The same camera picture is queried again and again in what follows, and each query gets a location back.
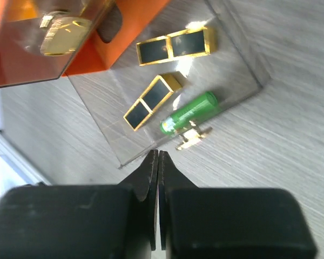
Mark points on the clear acrylic drawer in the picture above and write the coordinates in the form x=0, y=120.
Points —
x=192, y=62
x=39, y=39

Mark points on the orange drawer organizer box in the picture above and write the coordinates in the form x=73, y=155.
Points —
x=113, y=34

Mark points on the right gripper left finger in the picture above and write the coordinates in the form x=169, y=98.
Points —
x=82, y=221

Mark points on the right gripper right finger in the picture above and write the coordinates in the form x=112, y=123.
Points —
x=199, y=222

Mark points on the green lipstick box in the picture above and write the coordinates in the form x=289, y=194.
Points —
x=199, y=109

